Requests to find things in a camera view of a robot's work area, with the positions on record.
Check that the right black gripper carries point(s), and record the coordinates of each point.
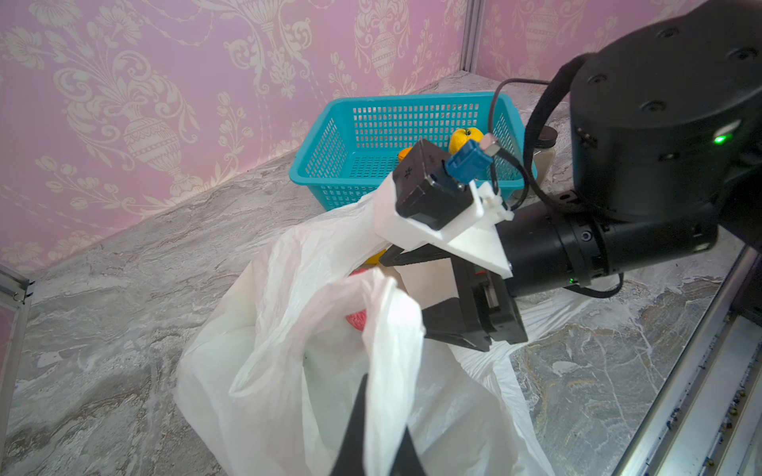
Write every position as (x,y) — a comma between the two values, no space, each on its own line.
(483,313)

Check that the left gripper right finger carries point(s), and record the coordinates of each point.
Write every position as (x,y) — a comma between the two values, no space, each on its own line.
(407,462)

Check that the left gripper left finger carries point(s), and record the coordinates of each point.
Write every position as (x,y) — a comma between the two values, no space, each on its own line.
(350,459)

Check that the yellow banana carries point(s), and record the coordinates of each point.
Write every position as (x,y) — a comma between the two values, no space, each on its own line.
(374,261)
(403,154)

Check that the pink dragon fruit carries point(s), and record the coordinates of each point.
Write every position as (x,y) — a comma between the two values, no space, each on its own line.
(358,320)

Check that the white plastic bag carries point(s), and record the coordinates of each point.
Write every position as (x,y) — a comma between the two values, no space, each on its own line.
(270,380)

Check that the yellow fruit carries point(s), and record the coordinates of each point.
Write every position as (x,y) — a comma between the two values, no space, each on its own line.
(462,136)

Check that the teal plastic basket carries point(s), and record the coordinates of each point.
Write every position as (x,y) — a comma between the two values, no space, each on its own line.
(354,144)

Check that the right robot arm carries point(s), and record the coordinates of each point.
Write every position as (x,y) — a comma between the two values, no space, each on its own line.
(633,156)

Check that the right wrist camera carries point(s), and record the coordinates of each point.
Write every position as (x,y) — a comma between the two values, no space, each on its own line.
(432,198)

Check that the aluminium front rail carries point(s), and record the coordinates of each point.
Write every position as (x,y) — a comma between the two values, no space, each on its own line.
(706,420)

